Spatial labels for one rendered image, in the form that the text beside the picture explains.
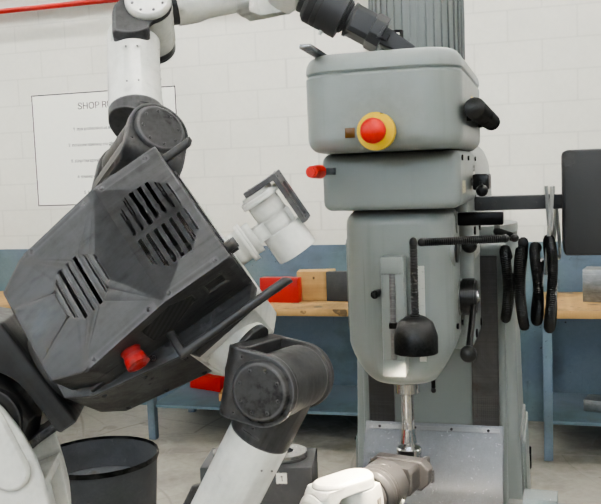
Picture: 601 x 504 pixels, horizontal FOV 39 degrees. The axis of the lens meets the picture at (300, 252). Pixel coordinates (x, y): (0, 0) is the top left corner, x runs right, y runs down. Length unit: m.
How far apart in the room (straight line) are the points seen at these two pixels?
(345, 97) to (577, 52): 4.49
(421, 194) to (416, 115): 0.16
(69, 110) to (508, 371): 5.17
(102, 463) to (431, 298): 2.49
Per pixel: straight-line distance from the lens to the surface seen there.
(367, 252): 1.52
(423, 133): 1.37
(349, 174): 1.48
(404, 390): 1.62
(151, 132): 1.31
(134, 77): 1.43
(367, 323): 1.54
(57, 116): 6.79
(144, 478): 3.43
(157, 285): 1.09
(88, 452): 3.78
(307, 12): 1.58
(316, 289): 5.51
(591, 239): 1.78
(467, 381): 2.01
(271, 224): 1.28
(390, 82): 1.38
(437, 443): 2.03
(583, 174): 1.77
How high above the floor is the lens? 1.70
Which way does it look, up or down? 5 degrees down
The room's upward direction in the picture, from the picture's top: 2 degrees counter-clockwise
